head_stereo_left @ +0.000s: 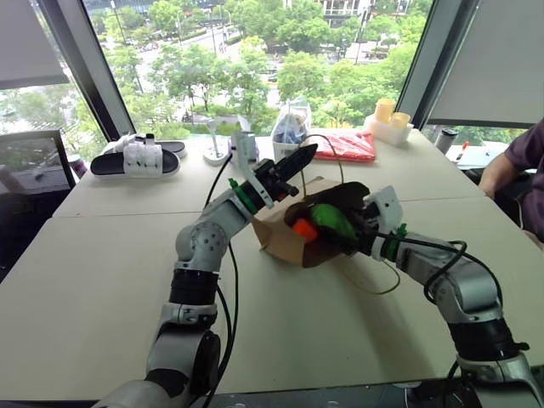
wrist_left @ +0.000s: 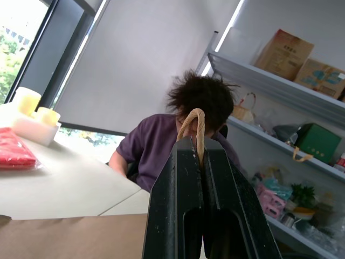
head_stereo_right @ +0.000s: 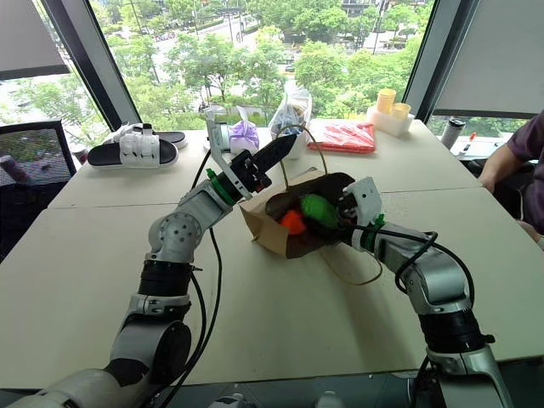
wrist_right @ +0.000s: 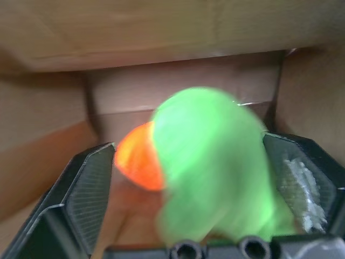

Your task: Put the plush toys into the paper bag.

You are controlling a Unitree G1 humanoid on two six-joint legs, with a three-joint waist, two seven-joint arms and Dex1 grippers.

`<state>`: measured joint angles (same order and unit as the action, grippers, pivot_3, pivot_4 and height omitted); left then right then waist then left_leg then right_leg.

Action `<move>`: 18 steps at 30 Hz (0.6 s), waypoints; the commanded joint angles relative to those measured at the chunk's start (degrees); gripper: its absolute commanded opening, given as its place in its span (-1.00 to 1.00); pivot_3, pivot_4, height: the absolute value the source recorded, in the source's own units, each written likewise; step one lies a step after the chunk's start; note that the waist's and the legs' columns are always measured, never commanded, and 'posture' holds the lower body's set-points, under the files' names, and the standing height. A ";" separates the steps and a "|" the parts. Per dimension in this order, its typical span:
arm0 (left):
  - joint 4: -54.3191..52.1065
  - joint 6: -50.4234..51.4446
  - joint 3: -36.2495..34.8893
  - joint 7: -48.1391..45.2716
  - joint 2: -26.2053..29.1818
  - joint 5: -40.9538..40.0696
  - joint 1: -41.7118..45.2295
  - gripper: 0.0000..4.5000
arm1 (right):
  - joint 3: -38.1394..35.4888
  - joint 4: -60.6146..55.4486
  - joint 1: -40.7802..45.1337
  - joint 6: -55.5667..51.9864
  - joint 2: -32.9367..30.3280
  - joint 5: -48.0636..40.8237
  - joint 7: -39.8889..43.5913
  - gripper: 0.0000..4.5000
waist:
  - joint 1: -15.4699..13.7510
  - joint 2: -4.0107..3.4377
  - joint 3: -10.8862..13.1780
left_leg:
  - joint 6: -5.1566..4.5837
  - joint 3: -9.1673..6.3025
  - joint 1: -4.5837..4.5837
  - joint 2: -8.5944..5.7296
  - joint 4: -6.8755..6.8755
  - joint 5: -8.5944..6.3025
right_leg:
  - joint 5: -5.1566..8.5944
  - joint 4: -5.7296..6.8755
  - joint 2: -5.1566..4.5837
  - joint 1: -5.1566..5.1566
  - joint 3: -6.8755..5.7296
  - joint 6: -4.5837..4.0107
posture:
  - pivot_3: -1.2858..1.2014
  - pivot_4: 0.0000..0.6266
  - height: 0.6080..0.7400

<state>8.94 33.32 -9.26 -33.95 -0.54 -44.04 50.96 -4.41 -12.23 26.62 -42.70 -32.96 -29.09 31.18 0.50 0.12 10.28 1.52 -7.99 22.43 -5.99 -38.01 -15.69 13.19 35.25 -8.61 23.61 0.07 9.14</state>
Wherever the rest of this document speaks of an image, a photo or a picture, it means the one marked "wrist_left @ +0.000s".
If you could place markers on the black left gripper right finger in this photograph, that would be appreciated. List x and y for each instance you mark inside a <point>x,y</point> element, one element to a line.
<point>229,194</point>

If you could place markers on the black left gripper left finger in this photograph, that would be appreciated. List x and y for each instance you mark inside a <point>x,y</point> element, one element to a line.
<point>175,199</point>

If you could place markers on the brown paper bag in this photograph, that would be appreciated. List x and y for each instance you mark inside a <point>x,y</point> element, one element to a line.
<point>72,237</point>

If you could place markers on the pink box on shelf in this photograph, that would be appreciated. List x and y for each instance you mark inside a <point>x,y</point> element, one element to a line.
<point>269,201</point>

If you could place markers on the person in purple shirt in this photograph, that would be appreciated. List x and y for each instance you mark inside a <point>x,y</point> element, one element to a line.
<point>159,140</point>

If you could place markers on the small steel cup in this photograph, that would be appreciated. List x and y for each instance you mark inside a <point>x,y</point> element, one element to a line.
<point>288,219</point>

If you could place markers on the small green potted plant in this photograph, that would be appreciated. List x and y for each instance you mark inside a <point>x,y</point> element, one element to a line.
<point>303,194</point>

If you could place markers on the green gift box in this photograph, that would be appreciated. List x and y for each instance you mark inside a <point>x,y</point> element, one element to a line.
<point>318,143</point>

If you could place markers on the grey metal shelf rack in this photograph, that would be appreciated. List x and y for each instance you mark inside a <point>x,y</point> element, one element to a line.
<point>272,89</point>

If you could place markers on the cardboard box with blue print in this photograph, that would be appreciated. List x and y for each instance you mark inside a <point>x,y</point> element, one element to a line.
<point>320,78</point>

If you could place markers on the tall brown cardboard box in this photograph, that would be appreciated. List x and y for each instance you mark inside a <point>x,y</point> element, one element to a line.
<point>284,55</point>

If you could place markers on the pale yellow cup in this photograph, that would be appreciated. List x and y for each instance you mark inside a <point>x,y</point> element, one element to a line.
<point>27,101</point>
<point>48,116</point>

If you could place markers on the white plastic tray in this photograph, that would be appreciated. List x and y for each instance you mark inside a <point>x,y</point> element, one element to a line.
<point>32,128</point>

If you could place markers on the red packet in plastic wrap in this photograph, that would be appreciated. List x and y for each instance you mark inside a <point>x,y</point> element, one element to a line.
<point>14,151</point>

